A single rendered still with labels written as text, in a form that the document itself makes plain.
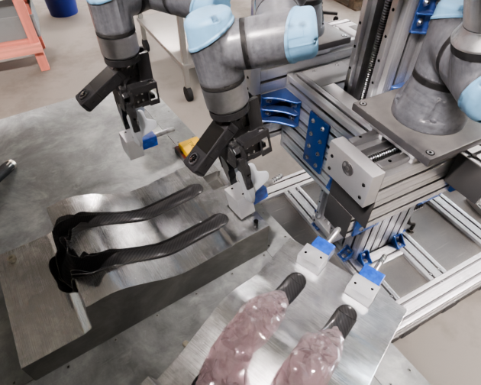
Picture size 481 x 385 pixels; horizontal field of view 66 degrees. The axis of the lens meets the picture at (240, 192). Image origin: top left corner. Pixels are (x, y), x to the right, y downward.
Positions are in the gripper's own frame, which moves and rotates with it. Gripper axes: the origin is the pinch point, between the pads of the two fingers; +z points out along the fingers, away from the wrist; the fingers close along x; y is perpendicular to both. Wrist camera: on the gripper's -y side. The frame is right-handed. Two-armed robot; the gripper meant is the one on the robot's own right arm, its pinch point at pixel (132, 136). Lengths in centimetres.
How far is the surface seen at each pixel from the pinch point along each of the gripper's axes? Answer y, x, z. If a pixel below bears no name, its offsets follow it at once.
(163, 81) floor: 78, 183, 95
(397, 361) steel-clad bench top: 19, -69, 15
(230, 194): 9.7, -28.5, 0.7
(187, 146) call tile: 14.9, 2.7, 11.4
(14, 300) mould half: -34.1, -22.6, 9.0
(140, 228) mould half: -8.4, -22.1, 5.9
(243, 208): 10.9, -31.6, 3.1
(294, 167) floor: 100, 47, 95
